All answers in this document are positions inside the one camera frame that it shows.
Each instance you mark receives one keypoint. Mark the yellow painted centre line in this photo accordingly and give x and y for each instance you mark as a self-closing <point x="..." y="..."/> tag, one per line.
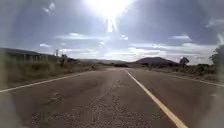
<point x="156" y="101"/>

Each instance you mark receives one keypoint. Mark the dry grass verge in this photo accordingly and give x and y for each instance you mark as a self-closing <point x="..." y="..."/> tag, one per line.
<point x="193" y="70"/>
<point x="33" y="71"/>

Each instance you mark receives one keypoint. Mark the distant low ridge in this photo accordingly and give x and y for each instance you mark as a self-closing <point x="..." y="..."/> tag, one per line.
<point x="103" y="61"/>

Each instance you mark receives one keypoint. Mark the white painted edge line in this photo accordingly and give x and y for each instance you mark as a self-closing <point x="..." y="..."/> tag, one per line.
<point x="203" y="81"/>
<point x="40" y="81"/>

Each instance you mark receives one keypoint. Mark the large dark tree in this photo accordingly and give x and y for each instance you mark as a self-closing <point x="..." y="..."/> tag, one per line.
<point x="218" y="56"/>

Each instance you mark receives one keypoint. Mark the dark rounded hill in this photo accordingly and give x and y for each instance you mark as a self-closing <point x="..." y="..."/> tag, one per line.
<point x="155" y="61"/>

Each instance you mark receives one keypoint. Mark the dark bush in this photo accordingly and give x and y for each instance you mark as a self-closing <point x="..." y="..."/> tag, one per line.
<point x="64" y="60"/>

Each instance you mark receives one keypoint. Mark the low building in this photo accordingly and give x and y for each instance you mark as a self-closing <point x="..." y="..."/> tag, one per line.
<point x="23" y="56"/>

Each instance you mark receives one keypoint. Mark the grey asphalt road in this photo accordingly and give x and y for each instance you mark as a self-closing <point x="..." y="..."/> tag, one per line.
<point x="100" y="96"/>

